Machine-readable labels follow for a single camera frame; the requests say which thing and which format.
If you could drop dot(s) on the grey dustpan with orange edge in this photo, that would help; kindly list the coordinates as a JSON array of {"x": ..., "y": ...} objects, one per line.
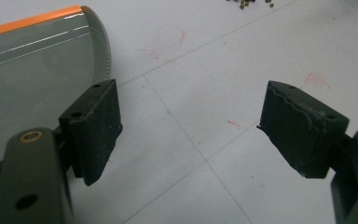
[{"x": 37, "y": 93}]

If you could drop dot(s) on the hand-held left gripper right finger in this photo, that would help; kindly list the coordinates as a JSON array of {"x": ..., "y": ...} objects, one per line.
[{"x": 298, "y": 133}]

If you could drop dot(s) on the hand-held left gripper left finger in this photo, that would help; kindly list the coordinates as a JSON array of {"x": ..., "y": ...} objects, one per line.
[{"x": 93, "y": 133}]

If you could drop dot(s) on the pile of small brown beans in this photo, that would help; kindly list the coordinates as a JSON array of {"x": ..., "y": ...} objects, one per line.
[{"x": 248, "y": 3}]

